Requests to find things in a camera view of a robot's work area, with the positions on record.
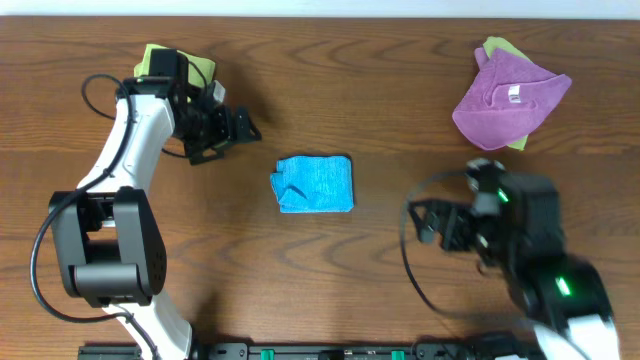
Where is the green cloth under purple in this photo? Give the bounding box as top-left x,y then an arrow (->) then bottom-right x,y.
483,36 -> 530,151

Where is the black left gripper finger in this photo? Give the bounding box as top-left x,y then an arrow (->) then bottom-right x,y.
235,107 -> 262,143
188,141 -> 233,165

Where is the purple microfiber cloth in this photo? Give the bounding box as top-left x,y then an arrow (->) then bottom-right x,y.
452,48 -> 572,150

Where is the black right camera cable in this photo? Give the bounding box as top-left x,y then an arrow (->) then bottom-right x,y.
398,169 -> 541,321

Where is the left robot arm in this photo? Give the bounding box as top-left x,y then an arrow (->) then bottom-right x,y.
41,76 -> 261,359

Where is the blue microfiber cloth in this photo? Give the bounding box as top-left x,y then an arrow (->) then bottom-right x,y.
270,155 -> 355,214

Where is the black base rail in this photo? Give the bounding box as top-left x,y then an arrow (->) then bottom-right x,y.
77,342 -> 546,360

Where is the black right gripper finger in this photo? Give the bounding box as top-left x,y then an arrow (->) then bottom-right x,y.
408,199 -> 448,225
417,215 -> 440,244

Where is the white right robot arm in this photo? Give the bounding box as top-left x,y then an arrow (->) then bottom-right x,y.
408,198 -> 620,359

